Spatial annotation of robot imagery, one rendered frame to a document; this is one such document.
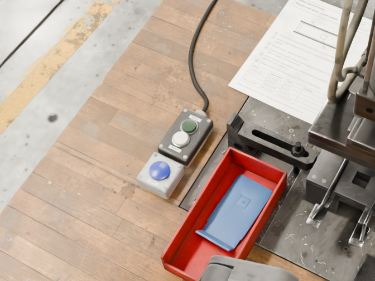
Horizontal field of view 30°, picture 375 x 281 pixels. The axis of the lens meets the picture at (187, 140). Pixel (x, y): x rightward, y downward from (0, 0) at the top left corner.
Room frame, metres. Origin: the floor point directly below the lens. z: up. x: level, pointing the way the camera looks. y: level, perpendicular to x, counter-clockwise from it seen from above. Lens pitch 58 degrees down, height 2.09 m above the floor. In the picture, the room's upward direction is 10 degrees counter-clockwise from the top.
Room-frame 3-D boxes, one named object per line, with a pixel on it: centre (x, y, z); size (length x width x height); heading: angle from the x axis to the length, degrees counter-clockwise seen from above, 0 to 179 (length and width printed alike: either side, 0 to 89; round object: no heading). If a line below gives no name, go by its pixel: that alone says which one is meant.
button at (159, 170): (0.66, 0.06, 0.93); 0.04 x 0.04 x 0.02
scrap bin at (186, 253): (0.53, -0.04, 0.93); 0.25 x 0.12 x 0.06; 141
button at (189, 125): (0.74, -0.01, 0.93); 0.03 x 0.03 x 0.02
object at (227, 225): (0.55, -0.06, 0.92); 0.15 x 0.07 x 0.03; 137
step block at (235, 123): (0.69, -0.11, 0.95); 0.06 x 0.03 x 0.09; 51
